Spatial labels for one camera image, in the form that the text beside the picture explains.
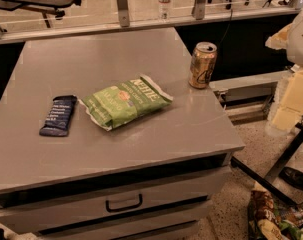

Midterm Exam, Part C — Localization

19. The black drawer handle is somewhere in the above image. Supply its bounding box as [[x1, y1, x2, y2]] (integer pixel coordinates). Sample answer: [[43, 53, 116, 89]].
[[105, 194, 143, 213]]

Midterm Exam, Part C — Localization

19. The dark blue snack bar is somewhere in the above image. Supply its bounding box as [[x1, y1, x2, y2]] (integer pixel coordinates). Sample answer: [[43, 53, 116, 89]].
[[39, 95, 77, 137]]

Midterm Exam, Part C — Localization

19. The glass railing with metal posts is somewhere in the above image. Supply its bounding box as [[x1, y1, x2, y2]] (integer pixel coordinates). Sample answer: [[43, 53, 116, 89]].
[[0, 0, 303, 44]]

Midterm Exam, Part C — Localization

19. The orange soda can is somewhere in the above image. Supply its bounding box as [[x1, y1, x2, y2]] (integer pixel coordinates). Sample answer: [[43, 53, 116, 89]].
[[189, 42, 217, 89]]

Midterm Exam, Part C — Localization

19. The grey drawer cabinet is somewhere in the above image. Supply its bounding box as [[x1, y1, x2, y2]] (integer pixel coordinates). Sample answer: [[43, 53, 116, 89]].
[[0, 28, 243, 240]]

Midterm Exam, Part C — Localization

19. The green chip bag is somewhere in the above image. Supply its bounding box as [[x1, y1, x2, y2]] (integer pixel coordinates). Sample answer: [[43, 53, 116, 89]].
[[79, 74, 173, 131]]

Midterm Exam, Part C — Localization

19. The clear water bottle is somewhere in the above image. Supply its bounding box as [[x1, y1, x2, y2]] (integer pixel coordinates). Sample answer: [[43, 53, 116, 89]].
[[158, 0, 171, 20]]

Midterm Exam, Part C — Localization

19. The black metal stand frame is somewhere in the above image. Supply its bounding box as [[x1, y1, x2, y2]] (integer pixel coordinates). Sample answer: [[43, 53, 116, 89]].
[[231, 116, 303, 206]]

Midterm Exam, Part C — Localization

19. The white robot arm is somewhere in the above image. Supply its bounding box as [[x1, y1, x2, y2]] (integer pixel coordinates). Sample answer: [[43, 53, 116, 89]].
[[265, 9, 303, 136]]

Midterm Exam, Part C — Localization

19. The black shoe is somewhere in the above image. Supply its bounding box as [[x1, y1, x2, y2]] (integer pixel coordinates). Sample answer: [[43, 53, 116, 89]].
[[279, 167, 303, 191]]

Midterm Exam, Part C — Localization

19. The colourful snack bag pile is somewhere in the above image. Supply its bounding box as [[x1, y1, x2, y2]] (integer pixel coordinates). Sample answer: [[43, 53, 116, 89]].
[[248, 182, 303, 240]]

